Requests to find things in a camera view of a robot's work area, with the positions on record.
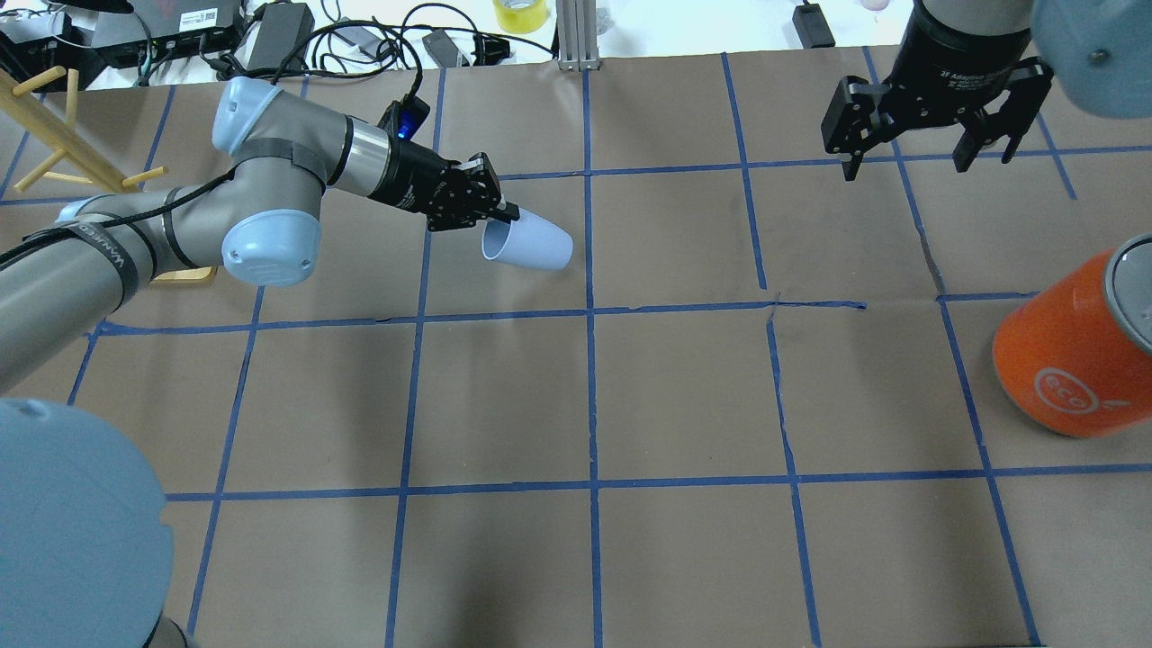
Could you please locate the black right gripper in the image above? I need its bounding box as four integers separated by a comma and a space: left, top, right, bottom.
820, 9, 1054, 182

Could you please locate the yellow tape roll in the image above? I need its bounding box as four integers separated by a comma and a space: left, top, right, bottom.
492, 0, 550, 33

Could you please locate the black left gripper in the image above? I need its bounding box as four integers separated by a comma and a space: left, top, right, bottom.
369, 140, 521, 232

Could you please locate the wooden mug tree stand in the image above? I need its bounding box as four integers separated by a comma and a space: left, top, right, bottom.
3, 66, 167, 297

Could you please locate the orange cylindrical canister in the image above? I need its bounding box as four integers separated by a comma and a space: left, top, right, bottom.
992, 234, 1151, 438

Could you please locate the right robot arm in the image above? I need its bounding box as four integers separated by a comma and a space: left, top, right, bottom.
444, 1, 1149, 181

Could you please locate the aluminium frame post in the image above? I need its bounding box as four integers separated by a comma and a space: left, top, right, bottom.
555, 0, 601, 71

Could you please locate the white plastic cup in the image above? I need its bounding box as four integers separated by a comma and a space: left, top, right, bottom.
482, 208, 573, 271

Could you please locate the black power adapter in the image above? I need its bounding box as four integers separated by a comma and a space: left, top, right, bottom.
791, 1, 836, 50
244, 1, 314, 74

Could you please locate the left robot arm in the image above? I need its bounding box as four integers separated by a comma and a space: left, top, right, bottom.
1, 78, 502, 647

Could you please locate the black power adapter right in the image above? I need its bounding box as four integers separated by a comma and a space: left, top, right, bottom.
791, 1, 836, 50

